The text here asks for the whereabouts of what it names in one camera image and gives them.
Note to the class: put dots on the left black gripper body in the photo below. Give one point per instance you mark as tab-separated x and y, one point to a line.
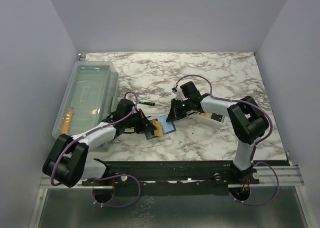
134	120

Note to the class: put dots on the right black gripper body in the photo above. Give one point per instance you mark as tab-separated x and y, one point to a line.
184	106

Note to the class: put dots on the teal leather card holder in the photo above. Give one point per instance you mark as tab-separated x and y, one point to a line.
168	127

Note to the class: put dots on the credit cards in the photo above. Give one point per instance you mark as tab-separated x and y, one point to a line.
213	116

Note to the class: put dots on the clear acrylic card box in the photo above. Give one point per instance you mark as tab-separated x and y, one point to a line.
210	119

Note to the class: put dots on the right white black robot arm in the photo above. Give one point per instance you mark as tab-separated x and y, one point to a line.
248	120

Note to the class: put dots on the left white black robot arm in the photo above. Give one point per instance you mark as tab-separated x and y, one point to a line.
67	161

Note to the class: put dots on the black green screwdriver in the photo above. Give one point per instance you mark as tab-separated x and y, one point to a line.
147	103

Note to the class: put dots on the clear plastic storage bin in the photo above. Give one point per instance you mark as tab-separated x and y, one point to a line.
92	93

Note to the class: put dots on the orange tool in bin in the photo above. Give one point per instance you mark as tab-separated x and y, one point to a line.
67	121

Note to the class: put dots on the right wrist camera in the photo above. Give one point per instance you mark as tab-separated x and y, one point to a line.
178	93

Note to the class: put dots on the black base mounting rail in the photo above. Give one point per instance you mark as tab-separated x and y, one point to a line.
132	187

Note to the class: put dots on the aluminium extrusion rail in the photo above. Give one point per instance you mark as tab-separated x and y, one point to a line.
220	176

